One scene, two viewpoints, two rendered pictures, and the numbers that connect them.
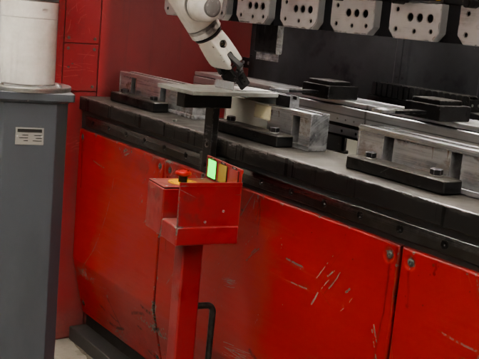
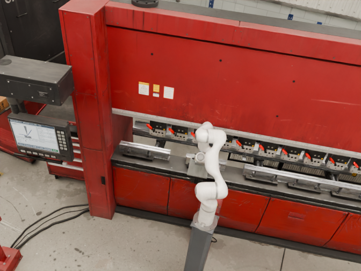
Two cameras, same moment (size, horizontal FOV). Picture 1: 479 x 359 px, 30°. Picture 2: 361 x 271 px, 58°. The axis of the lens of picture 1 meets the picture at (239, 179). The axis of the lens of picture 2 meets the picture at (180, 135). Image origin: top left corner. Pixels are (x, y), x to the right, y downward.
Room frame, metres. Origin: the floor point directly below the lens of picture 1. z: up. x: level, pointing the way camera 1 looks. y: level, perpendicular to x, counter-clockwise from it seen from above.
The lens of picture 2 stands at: (1.12, 1.79, 3.12)
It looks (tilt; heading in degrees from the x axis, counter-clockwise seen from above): 40 degrees down; 311
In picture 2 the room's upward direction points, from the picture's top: 7 degrees clockwise
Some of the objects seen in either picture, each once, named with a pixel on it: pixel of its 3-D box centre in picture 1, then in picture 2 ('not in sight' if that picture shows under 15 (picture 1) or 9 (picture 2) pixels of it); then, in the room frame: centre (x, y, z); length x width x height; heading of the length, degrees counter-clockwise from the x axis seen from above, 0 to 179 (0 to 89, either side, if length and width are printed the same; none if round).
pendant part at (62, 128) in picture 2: not in sight; (44, 135); (3.09, 1.11, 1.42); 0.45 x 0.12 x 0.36; 36
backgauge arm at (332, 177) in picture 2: not in sight; (330, 168); (1.54, -1.13, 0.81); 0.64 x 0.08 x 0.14; 125
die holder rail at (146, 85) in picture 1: (162, 93); (144, 150); (2.88, 0.27, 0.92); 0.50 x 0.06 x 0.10; 35
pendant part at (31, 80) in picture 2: not in sight; (41, 117); (3.18, 1.06, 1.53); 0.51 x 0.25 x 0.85; 36
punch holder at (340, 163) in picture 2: not in sight; (337, 159); (1.47, -0.72, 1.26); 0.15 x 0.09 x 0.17; 35
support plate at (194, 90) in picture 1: (217, 90); (198, 166); (2.34, 0.08, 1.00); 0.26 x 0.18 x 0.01; 125
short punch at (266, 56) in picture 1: (268, 43); not in sight; (2.43, -0.04, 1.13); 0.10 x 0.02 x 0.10; 35
